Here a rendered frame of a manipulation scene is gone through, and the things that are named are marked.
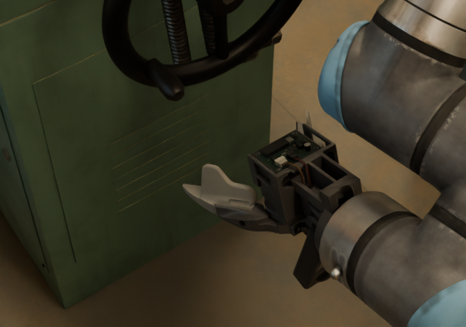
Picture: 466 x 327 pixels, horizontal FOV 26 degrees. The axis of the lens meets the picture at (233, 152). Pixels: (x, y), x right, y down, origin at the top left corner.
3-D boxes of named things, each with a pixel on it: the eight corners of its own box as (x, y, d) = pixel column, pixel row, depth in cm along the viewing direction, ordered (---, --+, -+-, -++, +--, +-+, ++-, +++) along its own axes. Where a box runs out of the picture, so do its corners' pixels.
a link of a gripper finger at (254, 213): (225, 183, 105) (304, 191, 101) (229, 197, 106) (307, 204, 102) (209, 213, 101) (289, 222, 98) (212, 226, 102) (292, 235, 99)
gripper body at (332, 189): (302, 118, 101) (379, 170, 92) (315, 184, 106) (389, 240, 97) (240, 152, 98) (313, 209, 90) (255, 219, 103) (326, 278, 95)
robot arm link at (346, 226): (428, 267, 95) (347, 319, 91) (394, 242, 98) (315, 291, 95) (419, 193, 89) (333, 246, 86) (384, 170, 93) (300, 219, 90)
